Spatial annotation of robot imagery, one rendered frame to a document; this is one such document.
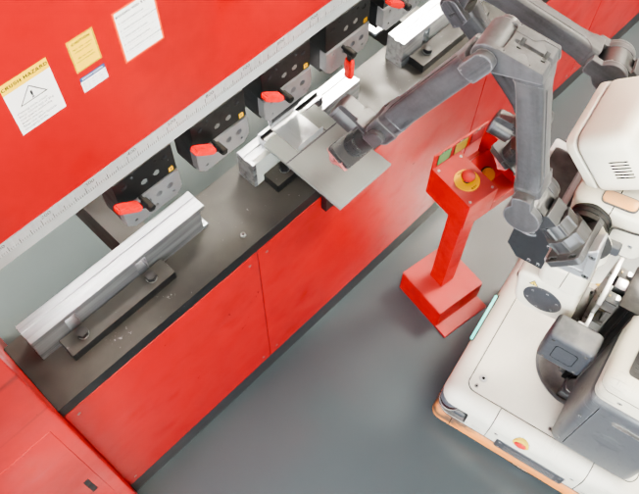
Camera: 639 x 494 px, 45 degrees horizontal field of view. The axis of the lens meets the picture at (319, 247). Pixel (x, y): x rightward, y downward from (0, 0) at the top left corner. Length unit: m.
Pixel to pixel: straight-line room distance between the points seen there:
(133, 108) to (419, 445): 1.61
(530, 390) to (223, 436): 1.00
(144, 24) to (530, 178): 0.75
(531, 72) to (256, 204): 0.90
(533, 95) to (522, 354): 1.29
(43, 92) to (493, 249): 2.03
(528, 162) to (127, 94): 0.74
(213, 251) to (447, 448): 1.15
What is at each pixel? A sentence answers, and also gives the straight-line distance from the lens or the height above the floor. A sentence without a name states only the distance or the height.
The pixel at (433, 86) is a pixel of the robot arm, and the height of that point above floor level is 1.45.
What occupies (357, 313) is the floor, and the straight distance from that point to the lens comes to 2.78.
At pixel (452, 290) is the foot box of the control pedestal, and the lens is 2.73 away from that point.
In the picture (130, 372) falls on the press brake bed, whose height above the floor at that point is 0.77.
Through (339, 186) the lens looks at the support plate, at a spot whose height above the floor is 1.00.
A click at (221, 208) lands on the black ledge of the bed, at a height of 0.87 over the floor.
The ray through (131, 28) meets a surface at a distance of 1.35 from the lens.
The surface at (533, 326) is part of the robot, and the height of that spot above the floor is 0.28.
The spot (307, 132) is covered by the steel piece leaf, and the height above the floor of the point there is 1.00.
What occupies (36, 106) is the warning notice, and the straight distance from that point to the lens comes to 1.32.
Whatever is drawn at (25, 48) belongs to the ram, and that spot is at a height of 1.69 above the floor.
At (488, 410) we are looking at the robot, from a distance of 2.43.
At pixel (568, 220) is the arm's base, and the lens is 1.59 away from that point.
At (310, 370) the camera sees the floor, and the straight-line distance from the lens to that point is 2.70.
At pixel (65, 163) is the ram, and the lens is 1.44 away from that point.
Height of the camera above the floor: 2.54
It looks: 61 degrees down
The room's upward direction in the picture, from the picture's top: 1 degrees clockwise
